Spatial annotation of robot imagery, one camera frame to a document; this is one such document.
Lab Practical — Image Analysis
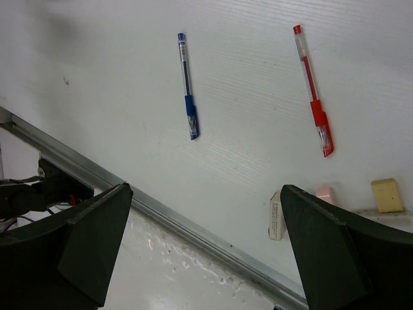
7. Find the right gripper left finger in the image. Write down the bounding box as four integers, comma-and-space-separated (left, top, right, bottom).
1, 183, 132, 309

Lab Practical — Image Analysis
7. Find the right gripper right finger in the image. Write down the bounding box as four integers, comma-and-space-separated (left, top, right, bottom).
280, 185, 412, 309

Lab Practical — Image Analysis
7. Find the red gel pen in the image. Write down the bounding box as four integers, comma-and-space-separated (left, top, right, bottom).
293, 25, 334, 158

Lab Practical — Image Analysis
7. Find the blue gel pen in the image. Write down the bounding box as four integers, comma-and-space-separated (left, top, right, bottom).
177, 32, 199, 141

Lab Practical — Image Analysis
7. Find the white eraser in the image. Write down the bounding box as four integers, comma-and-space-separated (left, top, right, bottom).
353, 209, 413, 233

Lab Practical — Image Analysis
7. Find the yellow eraser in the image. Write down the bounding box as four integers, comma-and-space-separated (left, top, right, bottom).
371, 178, 403, 213

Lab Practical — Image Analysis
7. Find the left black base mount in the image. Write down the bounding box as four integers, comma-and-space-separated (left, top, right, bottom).
1, 158, 94, 220

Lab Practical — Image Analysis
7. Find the aluminium rail front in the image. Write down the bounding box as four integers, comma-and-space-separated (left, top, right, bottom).
1, 108, 308, 309

